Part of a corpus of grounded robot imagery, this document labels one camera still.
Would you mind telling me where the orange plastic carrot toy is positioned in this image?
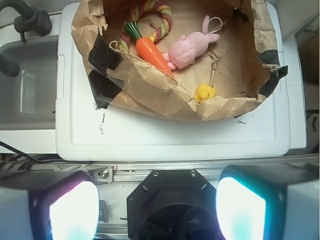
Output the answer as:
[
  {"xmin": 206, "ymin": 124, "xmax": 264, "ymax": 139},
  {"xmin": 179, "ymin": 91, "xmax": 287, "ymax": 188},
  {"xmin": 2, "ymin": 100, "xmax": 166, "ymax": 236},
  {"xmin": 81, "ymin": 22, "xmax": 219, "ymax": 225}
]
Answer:
[{"xmin": 123, "ymin": 21, "xmax": 174, "ymax": 78}]

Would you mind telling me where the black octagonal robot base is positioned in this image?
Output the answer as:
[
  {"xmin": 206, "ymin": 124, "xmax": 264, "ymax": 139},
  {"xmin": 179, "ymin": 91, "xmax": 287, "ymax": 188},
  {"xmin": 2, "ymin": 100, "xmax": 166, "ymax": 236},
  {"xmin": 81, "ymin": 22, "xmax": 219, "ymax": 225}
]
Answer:
[{"xmin": 126, "ymin": 169, "xmax": 224, "ymax": 240}]

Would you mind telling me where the clear plastic bin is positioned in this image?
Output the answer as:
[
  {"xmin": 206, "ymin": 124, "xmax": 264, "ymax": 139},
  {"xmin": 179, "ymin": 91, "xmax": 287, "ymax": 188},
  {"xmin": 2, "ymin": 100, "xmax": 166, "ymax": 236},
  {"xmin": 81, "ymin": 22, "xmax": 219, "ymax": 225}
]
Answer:
[{"xmin": 0, "ymin": 34, "xmax": 61, "ymax": 131}]

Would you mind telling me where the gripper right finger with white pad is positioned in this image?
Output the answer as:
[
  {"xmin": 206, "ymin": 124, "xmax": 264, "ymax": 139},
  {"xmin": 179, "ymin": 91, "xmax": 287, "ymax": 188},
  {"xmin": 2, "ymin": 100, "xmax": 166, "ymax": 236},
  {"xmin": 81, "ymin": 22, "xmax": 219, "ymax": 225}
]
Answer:
[{"xmin": 215, "ymin": 163, "xmax": 320, "ymax": 240}]

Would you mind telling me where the multicolour rope ring toy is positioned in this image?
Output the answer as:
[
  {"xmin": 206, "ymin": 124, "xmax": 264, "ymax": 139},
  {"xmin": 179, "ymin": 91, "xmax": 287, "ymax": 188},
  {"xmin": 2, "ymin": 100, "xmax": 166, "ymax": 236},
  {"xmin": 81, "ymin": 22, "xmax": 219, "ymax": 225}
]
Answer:
[{"xmin": 118, "ymin": 0, "xmax": 173, "ymax": 53}]

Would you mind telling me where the pink plush bunny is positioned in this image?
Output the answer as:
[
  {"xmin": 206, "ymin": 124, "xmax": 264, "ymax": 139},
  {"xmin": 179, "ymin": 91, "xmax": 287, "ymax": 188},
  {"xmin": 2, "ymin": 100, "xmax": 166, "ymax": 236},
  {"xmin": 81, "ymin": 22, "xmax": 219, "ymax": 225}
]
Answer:
[{"xmin": 162, "ymin": 15, "xmax": 223, "ymax": 70}]

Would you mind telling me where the small yellow rubber duck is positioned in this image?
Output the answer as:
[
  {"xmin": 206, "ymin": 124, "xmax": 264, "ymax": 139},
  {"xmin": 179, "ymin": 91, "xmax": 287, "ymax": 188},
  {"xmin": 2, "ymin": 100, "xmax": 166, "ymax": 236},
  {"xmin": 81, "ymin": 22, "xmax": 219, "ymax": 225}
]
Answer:
[{"xmin": 193, "ymin": 84, "xmax": 216, "ymax": 103}]

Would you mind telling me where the brown paper bag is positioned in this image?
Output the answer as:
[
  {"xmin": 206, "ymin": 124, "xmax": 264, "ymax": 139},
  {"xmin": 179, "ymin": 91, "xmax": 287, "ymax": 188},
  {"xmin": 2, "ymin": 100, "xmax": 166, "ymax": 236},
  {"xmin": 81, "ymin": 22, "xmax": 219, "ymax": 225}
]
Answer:
[{"xmin": 71, "ymin": 0, "xmax": 288, "ymax": 121}]

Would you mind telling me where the white plastic lid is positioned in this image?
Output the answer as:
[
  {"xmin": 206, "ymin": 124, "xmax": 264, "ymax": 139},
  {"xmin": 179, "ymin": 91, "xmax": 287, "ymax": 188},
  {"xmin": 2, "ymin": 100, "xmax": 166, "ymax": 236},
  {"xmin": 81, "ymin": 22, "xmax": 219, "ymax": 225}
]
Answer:
[{"xmin": 55, "ymin": 3, "xmax": 291, "ymax": 162}]

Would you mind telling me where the metal corner bracket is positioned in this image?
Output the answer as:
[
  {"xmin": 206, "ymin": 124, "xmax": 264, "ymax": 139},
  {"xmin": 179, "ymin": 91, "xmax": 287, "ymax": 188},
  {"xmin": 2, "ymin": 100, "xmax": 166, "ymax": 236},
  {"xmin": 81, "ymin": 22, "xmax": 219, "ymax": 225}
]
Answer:
[{"xmin": 87, "ymin": 167, "xmax": 114, "ymax": 186}]

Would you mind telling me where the aluminium extrusion rail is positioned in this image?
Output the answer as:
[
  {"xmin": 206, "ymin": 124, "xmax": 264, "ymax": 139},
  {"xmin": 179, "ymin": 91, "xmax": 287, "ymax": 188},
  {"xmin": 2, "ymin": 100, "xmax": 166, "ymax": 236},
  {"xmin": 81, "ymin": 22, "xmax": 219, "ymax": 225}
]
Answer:
[{"xmin": 54, "ymin": 153, "xmax": 320, "ymax": 182}]

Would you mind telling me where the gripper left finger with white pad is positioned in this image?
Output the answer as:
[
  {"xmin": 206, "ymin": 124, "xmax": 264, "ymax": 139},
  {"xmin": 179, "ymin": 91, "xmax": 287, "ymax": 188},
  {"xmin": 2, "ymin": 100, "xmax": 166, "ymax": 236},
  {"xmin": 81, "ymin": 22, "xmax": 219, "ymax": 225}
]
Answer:
[{"xmin": 0, "ymin": 170, "xmax": 100, "ymax": 240}]

